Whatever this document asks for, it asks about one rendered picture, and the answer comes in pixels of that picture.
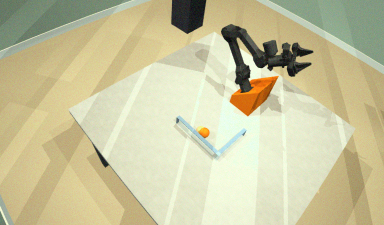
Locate translucent yellow ball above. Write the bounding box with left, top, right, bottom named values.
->
left=196, top=126, right=205, bottom=135

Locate clear l-shaped low wall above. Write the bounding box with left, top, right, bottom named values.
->
left=176, top=118, right=245, bottom=161

